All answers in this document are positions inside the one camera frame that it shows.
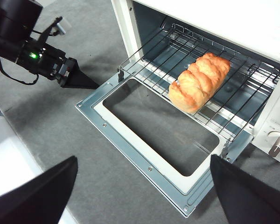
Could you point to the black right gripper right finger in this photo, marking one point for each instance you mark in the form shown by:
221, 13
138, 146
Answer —
247, 198

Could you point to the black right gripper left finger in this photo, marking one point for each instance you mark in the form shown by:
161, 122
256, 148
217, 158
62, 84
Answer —
37, 193

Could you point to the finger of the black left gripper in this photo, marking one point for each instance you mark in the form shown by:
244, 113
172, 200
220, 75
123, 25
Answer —
80, 79

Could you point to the golden bread loaf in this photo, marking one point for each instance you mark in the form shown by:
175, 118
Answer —
198, 81

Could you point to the beige oven knob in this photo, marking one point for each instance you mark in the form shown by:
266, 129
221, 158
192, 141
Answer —
278, 145

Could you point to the white Toshiba toaster oven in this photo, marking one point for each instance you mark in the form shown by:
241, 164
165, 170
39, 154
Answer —
224, 23

